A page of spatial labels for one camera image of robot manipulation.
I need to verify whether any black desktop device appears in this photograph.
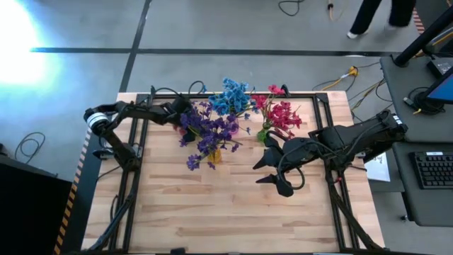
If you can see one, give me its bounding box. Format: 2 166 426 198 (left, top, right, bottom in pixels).
425 55 453 77

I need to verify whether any grey desk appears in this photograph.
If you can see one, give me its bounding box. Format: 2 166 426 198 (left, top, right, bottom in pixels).
391 141 453 227
379 55 453 143

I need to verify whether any black floor cable coil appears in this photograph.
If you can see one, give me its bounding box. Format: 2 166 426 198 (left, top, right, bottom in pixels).
13 131 47 161

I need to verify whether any black computer keyboard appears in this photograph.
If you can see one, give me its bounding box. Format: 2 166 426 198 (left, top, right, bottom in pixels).
412 151 453 191

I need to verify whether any white paper sheet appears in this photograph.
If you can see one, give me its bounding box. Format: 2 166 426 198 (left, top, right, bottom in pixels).
363 152 391 183

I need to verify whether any pink glass vase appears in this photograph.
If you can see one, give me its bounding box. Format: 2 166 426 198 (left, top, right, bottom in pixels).
228 118 241 136

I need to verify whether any black diagonal pole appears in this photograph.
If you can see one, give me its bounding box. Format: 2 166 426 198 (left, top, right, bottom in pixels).
394 6 453 68

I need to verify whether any person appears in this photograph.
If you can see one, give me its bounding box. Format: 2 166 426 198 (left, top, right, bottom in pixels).
346 0 418 40

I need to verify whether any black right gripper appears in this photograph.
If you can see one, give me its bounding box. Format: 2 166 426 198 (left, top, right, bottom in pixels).
252 134 321 198

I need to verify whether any yellow power plug cable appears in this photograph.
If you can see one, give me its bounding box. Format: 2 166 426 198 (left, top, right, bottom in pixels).
320 65 360 91

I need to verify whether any black mat striped edge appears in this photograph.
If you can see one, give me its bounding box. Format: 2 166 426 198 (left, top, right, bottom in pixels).
52 108 116 255

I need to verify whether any green glass vase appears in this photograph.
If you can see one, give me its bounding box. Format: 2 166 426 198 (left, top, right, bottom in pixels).
256 127 270 145

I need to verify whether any computer monitor blue screen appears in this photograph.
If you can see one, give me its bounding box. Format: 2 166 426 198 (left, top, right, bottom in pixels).
423 66 453 106

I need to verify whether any black coiled desk cable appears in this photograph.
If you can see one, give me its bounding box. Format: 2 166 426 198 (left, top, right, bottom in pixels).
406 86 447 116

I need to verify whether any black cabinet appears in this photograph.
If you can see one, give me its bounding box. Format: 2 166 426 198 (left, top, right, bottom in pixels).
0 154 74 255

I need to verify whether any black camera cable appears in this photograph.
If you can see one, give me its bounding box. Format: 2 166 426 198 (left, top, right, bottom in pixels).
277 140 307 191

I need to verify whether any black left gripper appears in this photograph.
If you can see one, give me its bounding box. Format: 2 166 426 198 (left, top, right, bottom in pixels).
161 95 196 144

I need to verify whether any black floor cable loop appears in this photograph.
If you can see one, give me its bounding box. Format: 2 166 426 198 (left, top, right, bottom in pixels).
277 0 306 17

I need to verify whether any yellow floor cable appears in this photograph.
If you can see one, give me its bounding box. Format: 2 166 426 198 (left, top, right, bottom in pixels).
326 0 344 23

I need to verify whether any yellow glass vase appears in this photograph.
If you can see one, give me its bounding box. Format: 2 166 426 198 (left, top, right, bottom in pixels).
207 148 223 166

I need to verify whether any striped hazard tape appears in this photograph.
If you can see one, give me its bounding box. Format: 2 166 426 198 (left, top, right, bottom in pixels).
410 6 425 35

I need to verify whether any blue artificial flower bunch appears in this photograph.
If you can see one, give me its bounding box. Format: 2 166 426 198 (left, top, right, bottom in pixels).
201 77 251 107
207 92 233 117
233 90 258 135

